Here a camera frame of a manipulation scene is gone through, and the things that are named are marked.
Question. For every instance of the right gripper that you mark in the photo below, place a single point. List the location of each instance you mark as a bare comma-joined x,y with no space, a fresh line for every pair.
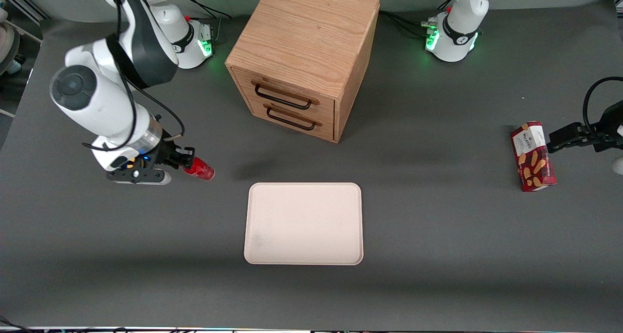
164,154

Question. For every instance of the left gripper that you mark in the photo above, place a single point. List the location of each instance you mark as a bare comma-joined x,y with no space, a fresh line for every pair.
609,125

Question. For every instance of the red coke bottle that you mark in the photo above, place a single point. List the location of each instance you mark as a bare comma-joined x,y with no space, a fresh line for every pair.
202,170

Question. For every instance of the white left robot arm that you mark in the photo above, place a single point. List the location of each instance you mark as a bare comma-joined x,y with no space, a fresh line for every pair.
460,26

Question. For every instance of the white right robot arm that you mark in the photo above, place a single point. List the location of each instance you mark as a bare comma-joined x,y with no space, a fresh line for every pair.
107,104

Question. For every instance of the beige plastic tray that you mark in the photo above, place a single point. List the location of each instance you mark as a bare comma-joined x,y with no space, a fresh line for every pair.
304,223

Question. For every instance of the red biscuit box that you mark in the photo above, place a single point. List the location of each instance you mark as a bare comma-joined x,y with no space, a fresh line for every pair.
533,157

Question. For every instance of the wooden drawer front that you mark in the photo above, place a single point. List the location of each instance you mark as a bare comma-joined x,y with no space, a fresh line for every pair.
292,87
326,126

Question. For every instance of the wooden drawer cabinet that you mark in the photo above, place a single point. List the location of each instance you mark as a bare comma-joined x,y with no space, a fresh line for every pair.
306,31

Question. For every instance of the beige round object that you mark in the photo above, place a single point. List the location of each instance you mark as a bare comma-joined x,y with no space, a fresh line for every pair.
9,46

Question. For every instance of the aluminium frame rail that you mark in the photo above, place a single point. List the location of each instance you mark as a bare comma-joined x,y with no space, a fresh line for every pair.
29,4

